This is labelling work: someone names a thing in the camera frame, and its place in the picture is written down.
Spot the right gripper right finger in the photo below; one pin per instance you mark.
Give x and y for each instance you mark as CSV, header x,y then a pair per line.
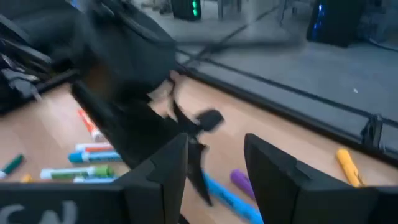
x,y
280,186

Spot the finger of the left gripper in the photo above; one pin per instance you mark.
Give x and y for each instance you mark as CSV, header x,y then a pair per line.
x,y
210,119
197,168

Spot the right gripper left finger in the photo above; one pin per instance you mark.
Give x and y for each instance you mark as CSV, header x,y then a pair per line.
x,y
161,186

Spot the purple highlighter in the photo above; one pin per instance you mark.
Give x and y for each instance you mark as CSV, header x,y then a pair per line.
x,y
241,182

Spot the light-blue highlighter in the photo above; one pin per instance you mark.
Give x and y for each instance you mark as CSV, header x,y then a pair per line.
x,y
233,200

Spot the blue Expo dry-erase marker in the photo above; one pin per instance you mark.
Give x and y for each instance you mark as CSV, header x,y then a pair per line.
x,y
93,180
99,156

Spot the yellow highlighter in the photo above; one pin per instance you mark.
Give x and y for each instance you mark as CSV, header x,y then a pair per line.
x,y
348,168

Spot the red Expo dry-erase marker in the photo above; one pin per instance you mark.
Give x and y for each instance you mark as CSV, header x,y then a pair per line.
x,y
88,124

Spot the orange Expo dry-erase marker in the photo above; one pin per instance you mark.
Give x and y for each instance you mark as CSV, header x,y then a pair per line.
x,y
96,147

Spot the green Expo dry-erase marker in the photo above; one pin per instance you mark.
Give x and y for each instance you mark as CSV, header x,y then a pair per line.
x,y
77,172

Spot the yellow cap mini marker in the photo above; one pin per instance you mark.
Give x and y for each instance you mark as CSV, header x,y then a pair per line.
x,y
26,179

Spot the green cap mini marker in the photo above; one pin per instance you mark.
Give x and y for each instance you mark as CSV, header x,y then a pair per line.
x,y
14,163

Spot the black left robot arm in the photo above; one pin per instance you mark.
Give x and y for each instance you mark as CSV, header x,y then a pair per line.
x,y
37,34

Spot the computer tower green lights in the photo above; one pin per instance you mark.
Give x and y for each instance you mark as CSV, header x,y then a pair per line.
x,y
183,9

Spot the computer tower blue lights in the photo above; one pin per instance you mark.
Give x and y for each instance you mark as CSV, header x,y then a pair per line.
x,y
339,21

